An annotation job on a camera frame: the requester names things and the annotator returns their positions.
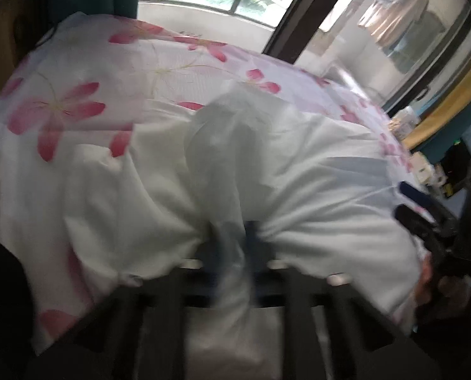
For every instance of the yellow window trim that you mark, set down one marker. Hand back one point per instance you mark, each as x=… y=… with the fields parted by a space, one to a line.
x=449 y=111

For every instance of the person's right hand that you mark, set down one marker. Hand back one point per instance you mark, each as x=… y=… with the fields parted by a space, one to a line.
x=453 y=293

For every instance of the black device box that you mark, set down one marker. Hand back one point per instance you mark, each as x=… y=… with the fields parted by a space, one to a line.
x=453 y=166

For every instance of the clear plastic jar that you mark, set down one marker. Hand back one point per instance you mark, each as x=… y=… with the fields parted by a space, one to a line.
x=403 y=122

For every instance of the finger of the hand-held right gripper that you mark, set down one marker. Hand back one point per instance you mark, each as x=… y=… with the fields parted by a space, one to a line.
x=413 y=194
x=413 y=223

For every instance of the hanging dark grey garment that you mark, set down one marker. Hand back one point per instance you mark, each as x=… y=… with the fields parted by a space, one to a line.
x=421 y=43

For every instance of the pink floral bed sheet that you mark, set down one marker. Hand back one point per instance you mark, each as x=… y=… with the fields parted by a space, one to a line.
x=81 y=67

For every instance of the dark sliding door frame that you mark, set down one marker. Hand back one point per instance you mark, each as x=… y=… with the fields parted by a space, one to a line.
x=310 y=12

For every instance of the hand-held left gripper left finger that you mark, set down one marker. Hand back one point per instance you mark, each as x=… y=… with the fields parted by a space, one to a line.
x=215 y=253

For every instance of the white hooded jacket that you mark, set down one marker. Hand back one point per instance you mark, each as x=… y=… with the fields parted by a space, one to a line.
x=298 y=174

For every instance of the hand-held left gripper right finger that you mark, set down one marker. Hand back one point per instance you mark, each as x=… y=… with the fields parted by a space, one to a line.
x=255 y=245

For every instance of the hanging pink garment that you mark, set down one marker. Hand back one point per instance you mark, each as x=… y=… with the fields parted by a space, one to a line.
x=393 y=19

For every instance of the yellow tissue pack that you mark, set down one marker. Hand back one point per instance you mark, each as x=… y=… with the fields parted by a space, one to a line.
x=423 y=166

